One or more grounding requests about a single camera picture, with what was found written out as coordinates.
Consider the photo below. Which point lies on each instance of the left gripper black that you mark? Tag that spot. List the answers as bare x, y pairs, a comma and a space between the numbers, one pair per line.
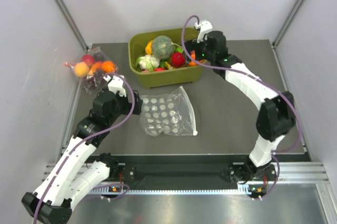
137, 103

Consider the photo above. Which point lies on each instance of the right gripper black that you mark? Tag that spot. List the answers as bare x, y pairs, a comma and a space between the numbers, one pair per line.
192, 44

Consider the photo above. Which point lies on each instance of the fake red fruit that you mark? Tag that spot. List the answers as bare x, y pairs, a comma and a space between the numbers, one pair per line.
177, 59

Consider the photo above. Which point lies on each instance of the polka dot zip top bag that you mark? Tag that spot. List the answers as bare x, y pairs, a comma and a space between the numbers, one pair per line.
170, 114

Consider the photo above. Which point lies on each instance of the fake green melon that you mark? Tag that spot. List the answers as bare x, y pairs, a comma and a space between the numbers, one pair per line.
163, 47

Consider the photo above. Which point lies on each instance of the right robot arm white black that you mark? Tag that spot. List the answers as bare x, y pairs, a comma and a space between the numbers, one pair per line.
276, 117

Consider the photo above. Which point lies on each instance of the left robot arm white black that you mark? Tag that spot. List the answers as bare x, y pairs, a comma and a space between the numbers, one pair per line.
59, 194

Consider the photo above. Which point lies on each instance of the fake cauliflower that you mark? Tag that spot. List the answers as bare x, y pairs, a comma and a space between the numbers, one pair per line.
148, 63

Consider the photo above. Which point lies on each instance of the fake orange mango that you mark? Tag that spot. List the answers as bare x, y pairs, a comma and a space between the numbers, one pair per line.
148, 48

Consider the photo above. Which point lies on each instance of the clear bag of fake fruit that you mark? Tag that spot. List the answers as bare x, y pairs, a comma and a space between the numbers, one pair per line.
91, 69

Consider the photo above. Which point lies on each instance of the green plastic bin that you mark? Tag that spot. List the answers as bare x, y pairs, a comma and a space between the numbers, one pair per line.
165, 74

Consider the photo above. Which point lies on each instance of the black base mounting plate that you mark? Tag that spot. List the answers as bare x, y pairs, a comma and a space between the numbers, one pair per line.
183, 171

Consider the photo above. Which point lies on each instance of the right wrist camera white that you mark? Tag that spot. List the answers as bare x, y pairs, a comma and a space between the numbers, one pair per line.
203, 27

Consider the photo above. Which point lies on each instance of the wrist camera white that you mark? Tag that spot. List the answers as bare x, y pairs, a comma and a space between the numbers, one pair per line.
115, 84
203, 27

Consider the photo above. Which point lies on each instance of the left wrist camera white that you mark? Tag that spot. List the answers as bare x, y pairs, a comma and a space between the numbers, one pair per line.
115, 84

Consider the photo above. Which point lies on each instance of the right aluminium frame post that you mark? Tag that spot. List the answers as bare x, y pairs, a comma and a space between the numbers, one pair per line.
287, 23

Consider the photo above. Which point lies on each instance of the aluminium frame post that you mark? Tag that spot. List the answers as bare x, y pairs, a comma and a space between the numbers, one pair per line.
287, 23
71, 23

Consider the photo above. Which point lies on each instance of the grey slotted cable duct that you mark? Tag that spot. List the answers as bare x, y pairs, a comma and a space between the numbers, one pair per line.
245, 189

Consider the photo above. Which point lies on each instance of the left aluminium frame post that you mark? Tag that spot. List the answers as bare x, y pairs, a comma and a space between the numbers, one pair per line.
71, 23

